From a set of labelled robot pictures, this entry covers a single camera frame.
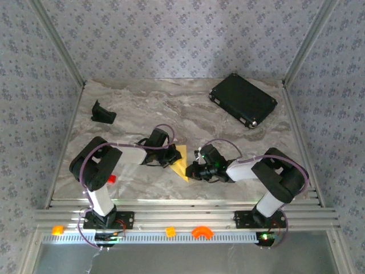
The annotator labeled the yellow square paper sheet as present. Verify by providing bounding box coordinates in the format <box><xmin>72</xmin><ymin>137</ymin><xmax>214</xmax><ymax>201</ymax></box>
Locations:
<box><xmin>169</xmin><ymin>144</ymin><xmax>189</xmax><ymax>183</ymax></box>

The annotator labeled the orange curved plastic piece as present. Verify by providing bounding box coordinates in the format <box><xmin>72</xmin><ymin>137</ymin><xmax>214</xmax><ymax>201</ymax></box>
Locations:
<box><xmin>191</xmin><ymin>226</ymin><xmax>214</xmax><ymax>240</ymax></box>

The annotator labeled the small black plastic holder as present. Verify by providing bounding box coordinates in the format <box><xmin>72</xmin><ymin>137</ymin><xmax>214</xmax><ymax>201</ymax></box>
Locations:
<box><xmin>90</xmin><ymin>99</ymin><xmax>117</xmax><ymax>125</ymax></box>

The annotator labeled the black hard case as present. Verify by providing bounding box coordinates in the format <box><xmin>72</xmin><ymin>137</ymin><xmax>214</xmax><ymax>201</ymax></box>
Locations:
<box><xmin>209</xmin><ymin>72</ymin><xmax>278</xmax><ymax>129</ymax></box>

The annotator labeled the narrow aluminium extrusion rail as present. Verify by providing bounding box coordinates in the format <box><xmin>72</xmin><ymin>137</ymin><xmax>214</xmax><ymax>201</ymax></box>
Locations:
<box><xmin>45</xmin><ymin>199</ymin><xmax>325</xmax><ymax>211</ymax></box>

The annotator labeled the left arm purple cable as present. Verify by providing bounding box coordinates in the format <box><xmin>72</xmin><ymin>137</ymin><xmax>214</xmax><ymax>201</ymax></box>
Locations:
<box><xmin>77</xmin><ymin>124</ymin><xmax>176</xmax><ymax>252</ymax></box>

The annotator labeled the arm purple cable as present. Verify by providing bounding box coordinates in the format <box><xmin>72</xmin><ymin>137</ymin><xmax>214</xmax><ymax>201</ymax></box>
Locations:
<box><xmin>202</xmin><ymin>138</ymin><xmax>310</xmax><ymax>249</ymax></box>
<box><xmin>77</xmin><ymin>124</ymin><xmax>176</xmax><ymax>252</ymax></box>

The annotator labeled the wide aluminium extrusion rail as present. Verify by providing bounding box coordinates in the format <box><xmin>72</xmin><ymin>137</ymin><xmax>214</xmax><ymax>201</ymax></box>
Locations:
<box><xmin>33</xmin><ymin>208</ymin><xmax>342</xmax><ymax>231</ymax></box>

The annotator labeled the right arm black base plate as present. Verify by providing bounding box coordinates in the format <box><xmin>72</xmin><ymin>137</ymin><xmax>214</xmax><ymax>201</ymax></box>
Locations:
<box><xmin>233</xmin><ymin>210</ymin><xmax>287</xmax><ymax>229</ymax></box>

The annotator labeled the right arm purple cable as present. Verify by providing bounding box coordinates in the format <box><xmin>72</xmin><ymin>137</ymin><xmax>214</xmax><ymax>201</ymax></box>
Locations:
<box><xmin>202</xmin><ymin>138</ymin><xmax>310</xmax><ymax>249</ymax></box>

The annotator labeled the grey slotted cable duct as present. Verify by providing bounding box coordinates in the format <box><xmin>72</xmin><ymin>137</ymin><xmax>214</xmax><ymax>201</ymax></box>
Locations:
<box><xmin>42</xmin><ymin>231</ymin><xmax>267</xmax><ymax>245</ymax></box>

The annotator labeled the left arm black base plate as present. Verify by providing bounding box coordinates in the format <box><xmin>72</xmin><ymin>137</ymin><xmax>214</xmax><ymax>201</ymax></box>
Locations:
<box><xmin>82</xmin><ymin>210</ymin><xmax>135</xmax><ymax>231</ymax></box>

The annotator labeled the aluminium table side rail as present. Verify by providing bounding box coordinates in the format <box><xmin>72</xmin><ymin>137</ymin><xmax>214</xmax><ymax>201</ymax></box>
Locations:
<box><xmin>281</xmin><ymin>81</ymin><xmax>326</xmax><ymax>208</ymax></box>
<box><xmin>44</xmin><ymin>82</ymin><xmax>87</xmax><ymax>209</ymax></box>

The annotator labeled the aluminium frame leg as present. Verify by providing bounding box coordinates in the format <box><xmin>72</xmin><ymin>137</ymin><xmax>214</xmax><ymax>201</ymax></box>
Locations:
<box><xmin>326</xmin><ymin>229</ymin><xmax>357</xmax><ymax>274</ymax></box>
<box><xmin>20</xmin><ymin>229</ymin><xmax>44</xmax><ymax>274</ymax></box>

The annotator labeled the aluminium frame post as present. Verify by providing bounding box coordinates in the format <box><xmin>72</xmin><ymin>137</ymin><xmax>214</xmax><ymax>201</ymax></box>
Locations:
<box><xmin>27</xmin><ymin>0</ymin><xmax>87</xmax><ymax>88</ymax></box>
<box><xmin>282</xmin><ymin>0</ymin><xmax>340</xmax><ymax>86</ymax></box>

